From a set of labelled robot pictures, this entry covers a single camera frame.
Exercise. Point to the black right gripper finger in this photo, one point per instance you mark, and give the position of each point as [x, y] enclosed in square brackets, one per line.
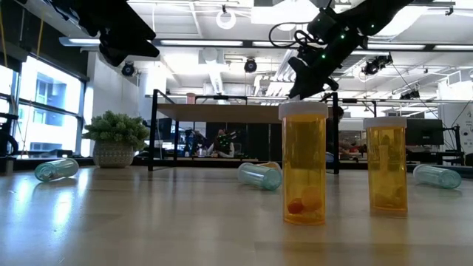
[330, 84]
[303, 83]

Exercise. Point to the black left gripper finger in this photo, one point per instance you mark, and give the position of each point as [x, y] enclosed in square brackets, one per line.
[125, 50]
[129, 29]

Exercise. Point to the amber medicine bottle white cap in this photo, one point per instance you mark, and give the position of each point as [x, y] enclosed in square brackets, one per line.
[387, 166]
[303, 166]
[272, 165]

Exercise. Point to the teal medicine bottle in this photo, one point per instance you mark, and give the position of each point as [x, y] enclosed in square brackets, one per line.
[258, 177]
[56, 170]
[436, 176]

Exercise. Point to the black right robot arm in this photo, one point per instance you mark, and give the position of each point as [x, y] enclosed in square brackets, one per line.
[384, 13]

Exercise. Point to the black round ceiling spotlight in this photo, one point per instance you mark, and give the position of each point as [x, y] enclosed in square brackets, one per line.
[250, 65]
[128, 69]

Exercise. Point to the black ceiling track spotlight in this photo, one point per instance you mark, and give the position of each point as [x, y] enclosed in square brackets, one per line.
[410, 95]
[371, 67]

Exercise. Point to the white blue round object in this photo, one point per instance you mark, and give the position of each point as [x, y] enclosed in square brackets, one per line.
[330, 158]

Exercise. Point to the black computer monitor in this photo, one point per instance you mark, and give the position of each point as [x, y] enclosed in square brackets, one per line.
[165, 129]
[423, 132]

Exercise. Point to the green plant in white pot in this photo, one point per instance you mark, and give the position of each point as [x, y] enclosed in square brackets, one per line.
[116, 140]

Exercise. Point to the person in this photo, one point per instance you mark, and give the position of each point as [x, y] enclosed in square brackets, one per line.
[221, 146]

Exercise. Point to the large window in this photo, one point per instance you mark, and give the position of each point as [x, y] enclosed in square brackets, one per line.
[48, 125]

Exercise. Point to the black curved equipment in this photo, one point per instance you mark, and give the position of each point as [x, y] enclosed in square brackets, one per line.
[7, 116]

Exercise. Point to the black equipment stand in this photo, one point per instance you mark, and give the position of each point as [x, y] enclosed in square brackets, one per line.
[459, 144]

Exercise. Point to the silver ventilation duct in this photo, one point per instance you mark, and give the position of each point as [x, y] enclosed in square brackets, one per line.
[343, 64]

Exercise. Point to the wooden shelf black metal frame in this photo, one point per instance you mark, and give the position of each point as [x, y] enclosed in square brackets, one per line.
[221, 114]

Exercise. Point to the black ceiling rail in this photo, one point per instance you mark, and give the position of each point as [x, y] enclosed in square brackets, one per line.
[432, 3]

